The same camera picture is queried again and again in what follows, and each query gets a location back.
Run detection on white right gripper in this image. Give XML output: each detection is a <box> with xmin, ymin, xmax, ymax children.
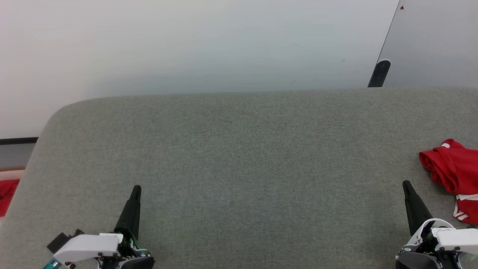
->
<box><xmin>396</xmin><ymin>180</ymin><xmax>478</xmax><ymax>269</ymax></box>

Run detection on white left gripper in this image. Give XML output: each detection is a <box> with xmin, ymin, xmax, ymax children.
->
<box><xmin>52</xmin><ymin>185</ymin><xmax>155</xmax><ymax>269</ymax></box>

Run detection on red and white basketball jersey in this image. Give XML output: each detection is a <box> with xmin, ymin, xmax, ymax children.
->
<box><xmin>419</xmin><ymin>139</ymin><xmax>478</xmax><ymax>225</ymax></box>

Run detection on grey fabric sofa cushion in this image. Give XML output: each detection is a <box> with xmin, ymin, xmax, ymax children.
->
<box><xmin>0</xmin><ymin>87</ymin><xmax>478</xmax><ymax>269</ymax></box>

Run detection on red cloth beside sofa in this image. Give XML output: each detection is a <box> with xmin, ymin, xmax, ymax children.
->
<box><xmin>0</xmin><ymin>179</ymin><xmax>20</xmax><ymax>217</ymax></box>

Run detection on pale pink basket rim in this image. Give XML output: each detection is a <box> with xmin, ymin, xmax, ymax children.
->
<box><xmin>0</xmin><ymin>168</ymin><xmax>25</xmax><ymax>181</ymax></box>

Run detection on black table leg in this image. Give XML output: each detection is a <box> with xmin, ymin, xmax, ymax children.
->
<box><xmin>367</xmin><ymin>59</ymin><xmax>391</xmax><ymax>87</ymax></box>

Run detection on grey door panel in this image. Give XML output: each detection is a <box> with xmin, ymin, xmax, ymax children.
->
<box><xmin>379</xmin><ymin>0</ymin><xmax>478</xmax><ymax>88</ymax></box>

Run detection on black wall baseboard strip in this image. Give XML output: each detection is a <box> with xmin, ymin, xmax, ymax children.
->
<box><xmin>0</xmin><ymin>137</ymin><xmax>38</xmax><ymax>145</ymax></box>

